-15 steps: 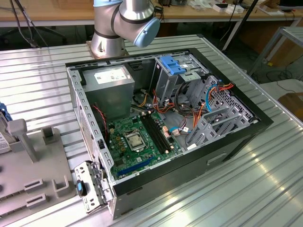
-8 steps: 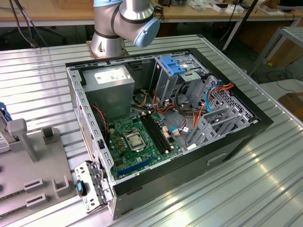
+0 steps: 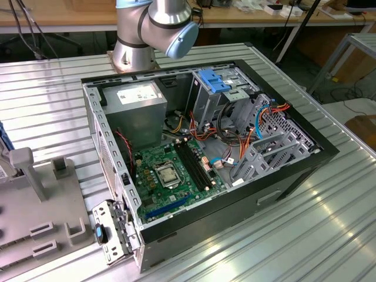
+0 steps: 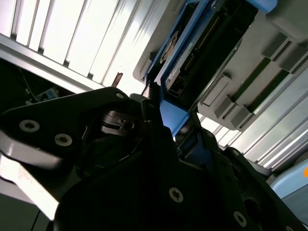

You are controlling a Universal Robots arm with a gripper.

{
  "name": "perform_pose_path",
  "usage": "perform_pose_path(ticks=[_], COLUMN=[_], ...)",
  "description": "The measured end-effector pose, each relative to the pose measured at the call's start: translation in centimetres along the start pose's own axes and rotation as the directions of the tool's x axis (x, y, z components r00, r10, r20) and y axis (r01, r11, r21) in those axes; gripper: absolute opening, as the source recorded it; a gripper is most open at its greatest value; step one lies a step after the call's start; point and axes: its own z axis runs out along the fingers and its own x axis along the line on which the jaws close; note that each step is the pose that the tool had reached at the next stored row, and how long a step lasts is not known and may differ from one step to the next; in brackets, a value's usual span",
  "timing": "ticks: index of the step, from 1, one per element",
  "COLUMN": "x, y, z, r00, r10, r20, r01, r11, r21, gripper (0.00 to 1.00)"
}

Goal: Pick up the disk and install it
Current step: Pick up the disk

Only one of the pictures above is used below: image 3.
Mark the blue data wire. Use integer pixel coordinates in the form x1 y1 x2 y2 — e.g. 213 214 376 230
254 99 276 139

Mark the orange red power wire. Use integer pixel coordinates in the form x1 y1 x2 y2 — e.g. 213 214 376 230
234 101 293 165

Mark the hard disk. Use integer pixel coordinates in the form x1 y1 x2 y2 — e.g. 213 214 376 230
0 120 16 184

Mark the grey disk bay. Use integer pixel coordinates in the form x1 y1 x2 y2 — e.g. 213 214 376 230
231 129 321 187

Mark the black RAM slot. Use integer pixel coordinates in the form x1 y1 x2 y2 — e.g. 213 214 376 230
187 142 214 187
183 143 211 189
179 143 208 190
175 143 205 192

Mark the silver CPU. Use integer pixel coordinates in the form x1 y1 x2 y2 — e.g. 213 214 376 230
158 169 176 186

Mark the CPU socket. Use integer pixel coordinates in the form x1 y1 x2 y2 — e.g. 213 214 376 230
152 162 182 190

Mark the silver drive cage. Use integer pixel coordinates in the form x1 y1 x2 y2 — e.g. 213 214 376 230
187 66 261 133

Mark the grey power supply unit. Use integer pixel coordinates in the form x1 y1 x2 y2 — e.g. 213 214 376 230
101 80 168 152

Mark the black case fan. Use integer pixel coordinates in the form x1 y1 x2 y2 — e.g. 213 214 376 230
114 127 137 177

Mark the blue plastic drive latch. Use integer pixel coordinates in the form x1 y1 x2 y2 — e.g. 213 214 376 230
198 68 233 93

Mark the green motherboard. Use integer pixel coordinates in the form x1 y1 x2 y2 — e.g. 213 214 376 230
133 137 229 224

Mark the blue expansion slot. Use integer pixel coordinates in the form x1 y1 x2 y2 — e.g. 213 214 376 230
146 195 190 220

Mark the black open PC case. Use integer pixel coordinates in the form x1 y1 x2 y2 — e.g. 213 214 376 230
80 58 340 274

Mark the silver hinged slot retainer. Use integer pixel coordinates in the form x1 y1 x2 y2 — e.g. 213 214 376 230
92 199 140 265

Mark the blue black latch knob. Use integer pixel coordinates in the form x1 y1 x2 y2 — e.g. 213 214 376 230
94 223 108 244

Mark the grey parts rack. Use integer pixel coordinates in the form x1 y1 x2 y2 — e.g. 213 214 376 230
0 147 96 273

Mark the black slanted pole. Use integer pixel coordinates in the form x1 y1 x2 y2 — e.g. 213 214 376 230
275 0 321 64

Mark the white cardboard box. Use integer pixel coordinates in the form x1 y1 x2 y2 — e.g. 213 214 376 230
263 4 303 18

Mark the long wooden desk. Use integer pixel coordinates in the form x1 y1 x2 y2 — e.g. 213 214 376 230
0 0 376 35

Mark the brown cardboard box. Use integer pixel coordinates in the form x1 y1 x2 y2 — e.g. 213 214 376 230
345 114 376 153

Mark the orange red wire bundle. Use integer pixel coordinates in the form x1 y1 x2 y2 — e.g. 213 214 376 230
189 111 224 142

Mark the yellow wire bundle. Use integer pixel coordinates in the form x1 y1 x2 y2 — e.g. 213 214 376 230
164 114 189 133

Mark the light blue labelled wire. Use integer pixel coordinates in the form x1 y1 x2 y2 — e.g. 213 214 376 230
211 157 236 168

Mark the black cable bundle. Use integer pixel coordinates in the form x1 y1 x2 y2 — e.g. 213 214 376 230
216 102 245 145

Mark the grey arm cable bundle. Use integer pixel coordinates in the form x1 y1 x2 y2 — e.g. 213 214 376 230
8 0 49 60

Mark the aluminium frame table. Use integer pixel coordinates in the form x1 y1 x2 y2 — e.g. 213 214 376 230
308 32 376 98

